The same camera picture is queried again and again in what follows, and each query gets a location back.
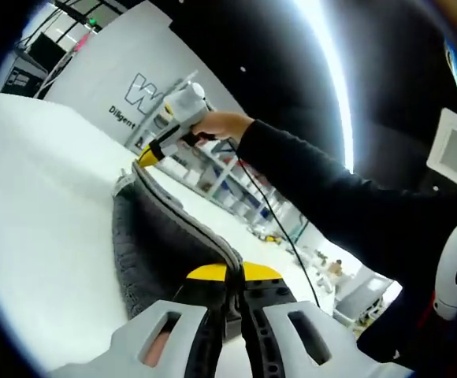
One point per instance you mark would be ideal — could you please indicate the grey metal shelf unit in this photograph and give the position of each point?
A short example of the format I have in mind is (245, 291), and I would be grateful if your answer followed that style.
(218, 183)

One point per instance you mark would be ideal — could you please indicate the ceiling light strip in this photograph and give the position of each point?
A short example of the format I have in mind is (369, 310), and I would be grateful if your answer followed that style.
(339, 98)

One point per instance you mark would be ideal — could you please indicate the pink hanging object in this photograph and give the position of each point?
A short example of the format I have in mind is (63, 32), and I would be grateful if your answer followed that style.
(82, 41)

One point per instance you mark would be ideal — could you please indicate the spare yellow-tipped grippers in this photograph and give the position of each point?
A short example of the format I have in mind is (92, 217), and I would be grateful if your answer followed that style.
(270, 238)

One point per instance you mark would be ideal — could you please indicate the green exit sign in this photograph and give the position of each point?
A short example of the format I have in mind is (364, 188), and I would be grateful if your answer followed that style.
(92, 21)

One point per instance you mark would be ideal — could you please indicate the dark equipment cabinet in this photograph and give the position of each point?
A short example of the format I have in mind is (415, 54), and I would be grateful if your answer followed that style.
(19, 75)

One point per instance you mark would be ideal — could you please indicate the person's right hand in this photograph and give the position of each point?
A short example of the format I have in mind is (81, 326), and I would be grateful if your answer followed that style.
(220, 126)

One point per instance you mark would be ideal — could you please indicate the white ceiling air vent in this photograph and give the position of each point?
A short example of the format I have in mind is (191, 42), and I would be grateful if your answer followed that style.
(455, 151)

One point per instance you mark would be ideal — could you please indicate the black monitor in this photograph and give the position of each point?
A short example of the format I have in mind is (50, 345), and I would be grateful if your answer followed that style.
(45, 45)

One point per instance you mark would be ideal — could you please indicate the white chest-worn device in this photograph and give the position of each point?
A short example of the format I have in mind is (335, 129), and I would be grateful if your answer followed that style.
(453, 252)

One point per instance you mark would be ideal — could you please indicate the person's dark clothing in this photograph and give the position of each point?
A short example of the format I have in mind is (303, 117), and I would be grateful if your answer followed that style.
(409, 338)

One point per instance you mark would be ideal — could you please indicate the grey towel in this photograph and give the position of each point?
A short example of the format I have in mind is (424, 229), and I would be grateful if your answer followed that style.
(161, 220)

